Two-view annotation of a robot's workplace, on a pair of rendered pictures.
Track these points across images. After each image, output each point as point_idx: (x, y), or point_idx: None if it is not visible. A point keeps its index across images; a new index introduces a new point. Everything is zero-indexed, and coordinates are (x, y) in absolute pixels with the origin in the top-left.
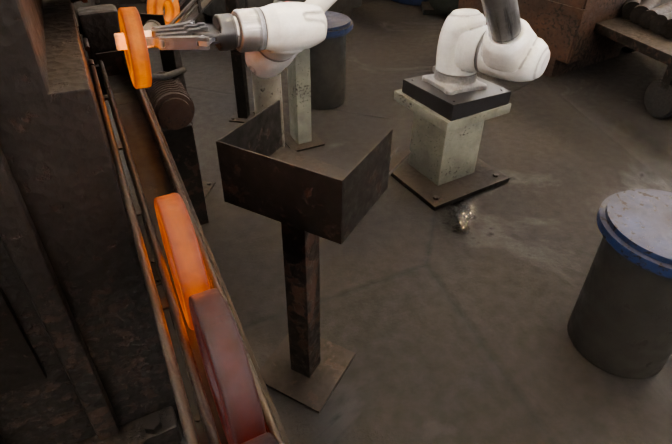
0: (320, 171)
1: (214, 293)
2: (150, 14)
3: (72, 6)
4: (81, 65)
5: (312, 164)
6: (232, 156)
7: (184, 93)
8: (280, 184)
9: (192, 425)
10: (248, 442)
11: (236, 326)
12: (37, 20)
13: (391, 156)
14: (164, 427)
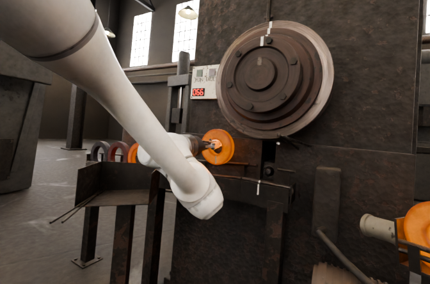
0: (118, 201)
1: (123, 143)
2: (402, 217)
3: (327, 162)
4: (197, 134)
5: (124, 202)
6: (152, 169)
7: (322, 277)
8: (128, 173)
9: (120, 154)
10: (109, 147)
11: (116, 142)
12: (223, 127)
13: (69, 215)
14: (168, 274)
